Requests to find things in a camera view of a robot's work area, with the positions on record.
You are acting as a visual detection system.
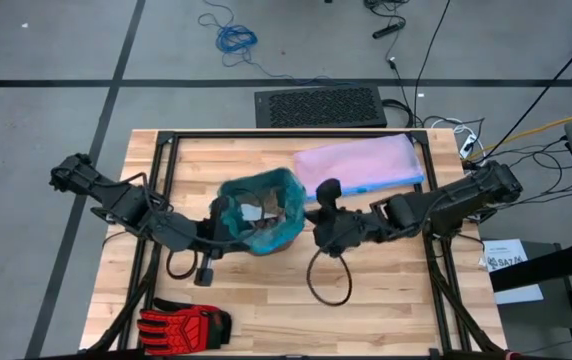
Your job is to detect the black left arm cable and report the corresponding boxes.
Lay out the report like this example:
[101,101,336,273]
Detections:
[165,248,201,281]

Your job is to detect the red black work glove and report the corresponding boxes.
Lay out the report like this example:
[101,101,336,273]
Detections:
[136,297,234,357]

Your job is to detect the blue cable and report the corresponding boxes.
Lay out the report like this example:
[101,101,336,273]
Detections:
[197,0,362,87]

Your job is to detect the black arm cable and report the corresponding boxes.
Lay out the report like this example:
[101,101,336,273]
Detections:
[165,248,201,281]
[306,248,354,307]

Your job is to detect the yellow cable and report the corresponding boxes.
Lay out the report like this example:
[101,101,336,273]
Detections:
[467,110,572,162]

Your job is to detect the black power strip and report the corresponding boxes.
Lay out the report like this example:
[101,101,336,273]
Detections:
[371,18,407,40]

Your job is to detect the white printed paper sheet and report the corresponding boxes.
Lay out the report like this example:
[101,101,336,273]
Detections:
[479,238,545,306]

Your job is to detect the teal plastic trash bag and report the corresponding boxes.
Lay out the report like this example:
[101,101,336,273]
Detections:
[215,167,308,257]

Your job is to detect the long black floor cable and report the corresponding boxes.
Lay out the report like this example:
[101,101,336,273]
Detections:
[412,0,452,127]

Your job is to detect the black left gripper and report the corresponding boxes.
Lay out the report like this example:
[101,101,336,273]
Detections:
[188,194,247,289]

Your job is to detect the white paper scrap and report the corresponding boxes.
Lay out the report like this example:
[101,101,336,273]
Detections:
[239,203,266,223]

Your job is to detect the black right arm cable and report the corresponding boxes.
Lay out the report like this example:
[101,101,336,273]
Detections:
[306,248,354,307]

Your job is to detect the white liner with blue drawstring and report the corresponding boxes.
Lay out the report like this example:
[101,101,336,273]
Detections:
[293,133,426,201]

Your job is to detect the black perforated computer case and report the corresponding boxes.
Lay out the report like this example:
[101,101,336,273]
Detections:
[254,83,389,129]

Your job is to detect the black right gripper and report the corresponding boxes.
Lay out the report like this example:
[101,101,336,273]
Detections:
[308,177,385,259]

